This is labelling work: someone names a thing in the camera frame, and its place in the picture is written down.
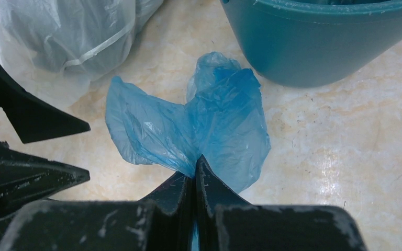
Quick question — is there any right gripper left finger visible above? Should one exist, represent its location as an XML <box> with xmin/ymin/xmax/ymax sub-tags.
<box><xmin>0</xmin><ymin>173</ymin><xmax>192</xmax><ymax>250</ymax></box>

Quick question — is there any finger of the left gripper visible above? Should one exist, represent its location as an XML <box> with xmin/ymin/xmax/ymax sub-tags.
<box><xmin>0</xmin><ymin>145</ymin><xmax>90</xmax><ymax>219</ymax></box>
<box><xmin>0</xmin><ymin>65</ymin><xmax>91</xmax><ymax>143</ymax></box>

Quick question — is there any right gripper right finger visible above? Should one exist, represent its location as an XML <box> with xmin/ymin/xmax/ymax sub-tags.
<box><xmin>194</xmin><ymin>156</ymin><xmax>367</xmax><ymax>250</ymax></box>

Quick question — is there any blue plastic trash bag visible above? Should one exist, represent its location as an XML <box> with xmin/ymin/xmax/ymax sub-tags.
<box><xmin>105</xmin><ymin>52</ymin><xmax>271</xmax><ymax>193</ymax></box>

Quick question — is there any teal plastic trash bin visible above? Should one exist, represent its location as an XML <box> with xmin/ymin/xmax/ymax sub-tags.
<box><xmin>221</xmin><ymin>0</ymin><xmax>402</xmax><ymax>87</ymax></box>

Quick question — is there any translucent white bag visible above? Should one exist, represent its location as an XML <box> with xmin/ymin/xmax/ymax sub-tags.
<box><xmin>0</xmin><ymin>1</ymin><xmax>162</xmax><ymax>107</ymax></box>

